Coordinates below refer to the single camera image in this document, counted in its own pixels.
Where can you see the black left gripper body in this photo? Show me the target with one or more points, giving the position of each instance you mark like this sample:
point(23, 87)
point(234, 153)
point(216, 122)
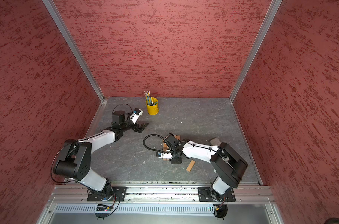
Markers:
point(128, 124)

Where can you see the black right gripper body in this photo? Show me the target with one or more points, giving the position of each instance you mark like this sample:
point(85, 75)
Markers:
point(176, 159)

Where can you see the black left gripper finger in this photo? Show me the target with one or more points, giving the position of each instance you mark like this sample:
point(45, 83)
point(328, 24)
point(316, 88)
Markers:
point(138, 129)
point(144, 125)

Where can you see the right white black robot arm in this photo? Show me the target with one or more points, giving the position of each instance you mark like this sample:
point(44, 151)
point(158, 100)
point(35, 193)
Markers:
point(228, 164)

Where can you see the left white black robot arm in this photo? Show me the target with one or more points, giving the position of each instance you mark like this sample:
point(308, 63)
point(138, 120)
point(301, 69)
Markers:
point(74, 159)

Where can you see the yellow metal pencil bucket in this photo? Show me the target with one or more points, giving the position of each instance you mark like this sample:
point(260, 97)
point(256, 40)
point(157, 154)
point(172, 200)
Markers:
point(152, 108)

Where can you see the bundle of coloured pencils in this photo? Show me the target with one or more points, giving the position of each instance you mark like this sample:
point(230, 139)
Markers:
point(148, 98)

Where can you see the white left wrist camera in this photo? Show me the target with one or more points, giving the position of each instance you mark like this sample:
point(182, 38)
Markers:
point(135, 115)

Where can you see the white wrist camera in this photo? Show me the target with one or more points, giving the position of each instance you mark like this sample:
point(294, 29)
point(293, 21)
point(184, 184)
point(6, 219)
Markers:
point(163, 155)
point(135, 115)

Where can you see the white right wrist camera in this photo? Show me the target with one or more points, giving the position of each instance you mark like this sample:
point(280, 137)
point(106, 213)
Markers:
point(163, 155)

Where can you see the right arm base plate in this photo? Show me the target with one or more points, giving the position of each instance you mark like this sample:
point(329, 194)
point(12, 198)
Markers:
point(208, 194)

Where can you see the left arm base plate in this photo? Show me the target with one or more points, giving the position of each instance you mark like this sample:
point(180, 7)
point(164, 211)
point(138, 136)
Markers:
point(107, 194)

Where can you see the white perforated cable duct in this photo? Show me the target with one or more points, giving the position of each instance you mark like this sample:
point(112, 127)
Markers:
point(163, 209)

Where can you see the aluminium front rail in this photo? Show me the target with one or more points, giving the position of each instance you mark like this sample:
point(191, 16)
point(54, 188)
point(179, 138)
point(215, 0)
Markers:
point(165, 194)

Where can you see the left aluminium frame post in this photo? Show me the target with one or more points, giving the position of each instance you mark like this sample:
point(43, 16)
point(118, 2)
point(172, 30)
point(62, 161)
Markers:
point(54, 13)

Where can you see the aluminium frame post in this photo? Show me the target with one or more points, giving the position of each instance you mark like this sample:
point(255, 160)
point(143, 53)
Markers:
point(268, 19)
point(54, 13)

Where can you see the right aluminium frame post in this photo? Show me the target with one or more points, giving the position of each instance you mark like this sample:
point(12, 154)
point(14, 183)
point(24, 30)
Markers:
point(268, 19)

